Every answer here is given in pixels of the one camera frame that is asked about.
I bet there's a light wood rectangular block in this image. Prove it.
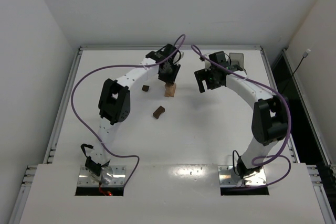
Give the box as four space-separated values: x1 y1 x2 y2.
165 83 176 92

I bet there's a printed light wood plank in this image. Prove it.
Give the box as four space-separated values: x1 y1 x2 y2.
164 92 173 97

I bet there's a smoky transparent plastic bin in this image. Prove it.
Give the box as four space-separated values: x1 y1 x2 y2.
229 52 246 71

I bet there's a dark half-round wood block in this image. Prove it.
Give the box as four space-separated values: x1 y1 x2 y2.
142 85 150 92

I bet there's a dark arch wood block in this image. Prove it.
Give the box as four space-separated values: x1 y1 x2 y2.
153 106 165 119

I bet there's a plain light wood plank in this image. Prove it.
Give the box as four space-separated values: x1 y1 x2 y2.
171 87 176 97

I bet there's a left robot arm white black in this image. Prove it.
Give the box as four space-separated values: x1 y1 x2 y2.
81 44 183 183

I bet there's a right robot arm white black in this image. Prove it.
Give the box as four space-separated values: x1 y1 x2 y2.
194 47 291 180

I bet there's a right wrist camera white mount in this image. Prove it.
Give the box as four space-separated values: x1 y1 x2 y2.
204 55 212 71

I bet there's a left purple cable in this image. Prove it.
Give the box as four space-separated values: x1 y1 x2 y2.
70 34 186 183

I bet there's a purple cable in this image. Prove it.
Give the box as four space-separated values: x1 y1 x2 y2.
190 44 292 190
70 34 186 183

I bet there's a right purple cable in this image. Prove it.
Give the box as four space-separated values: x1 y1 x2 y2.
190 44 292 190

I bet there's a black wall cable white plug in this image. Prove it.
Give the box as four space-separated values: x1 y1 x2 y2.
280 48 311 94

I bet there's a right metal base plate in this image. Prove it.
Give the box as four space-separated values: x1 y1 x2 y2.
218 165 267 189

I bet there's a metal base plate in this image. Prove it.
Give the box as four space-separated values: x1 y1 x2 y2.
77 166 126 187
218 165 267 189

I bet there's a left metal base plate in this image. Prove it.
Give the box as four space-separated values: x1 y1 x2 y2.
77 166 126 187

